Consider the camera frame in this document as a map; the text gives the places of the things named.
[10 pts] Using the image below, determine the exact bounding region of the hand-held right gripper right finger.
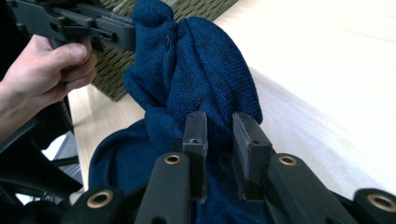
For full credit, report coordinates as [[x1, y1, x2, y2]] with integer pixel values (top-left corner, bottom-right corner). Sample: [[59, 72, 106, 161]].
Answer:
[[232, 111, 276, 202]]

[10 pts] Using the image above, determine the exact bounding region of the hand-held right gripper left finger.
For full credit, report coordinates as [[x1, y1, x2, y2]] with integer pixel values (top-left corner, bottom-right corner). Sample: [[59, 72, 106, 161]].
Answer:
[[181, 110, 209, 203]]

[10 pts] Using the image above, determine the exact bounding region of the green woven basket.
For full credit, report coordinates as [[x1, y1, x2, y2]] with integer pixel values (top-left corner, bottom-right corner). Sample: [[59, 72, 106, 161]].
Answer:
[[92, 0, 240, 103]]

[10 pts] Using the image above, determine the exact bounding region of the dark blue knit garment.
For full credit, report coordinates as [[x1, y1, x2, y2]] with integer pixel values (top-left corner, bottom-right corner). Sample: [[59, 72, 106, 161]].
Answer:
[[88, 0, 269, 224]]

